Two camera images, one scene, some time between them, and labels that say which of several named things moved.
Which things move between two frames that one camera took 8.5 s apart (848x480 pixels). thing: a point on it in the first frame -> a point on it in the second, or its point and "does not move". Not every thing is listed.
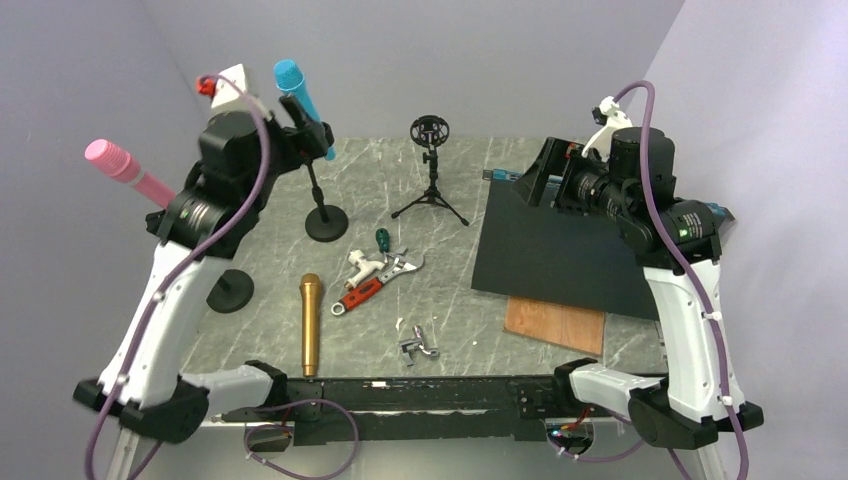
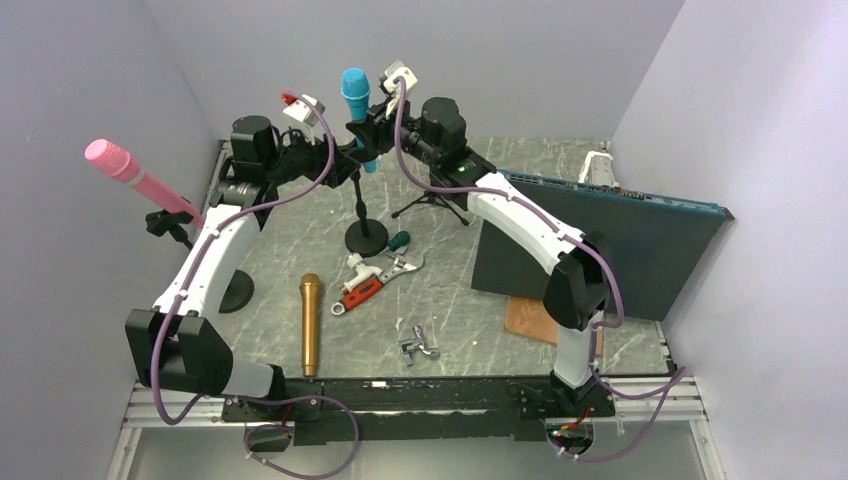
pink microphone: [118, 162] does not move
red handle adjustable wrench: [403, 263] does not move
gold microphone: [310, 286] does not move
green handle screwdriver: [383, 239] -> [401, 239]
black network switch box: [534, 251] does not move
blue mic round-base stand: [324, 224] -> [366, 237]
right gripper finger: [553, 160] -> [375, 131]
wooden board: [572, 327] does not move
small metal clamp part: [415, 343] does not move
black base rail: [331, 411] does not move
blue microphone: [290, 78] -> [356, 89]
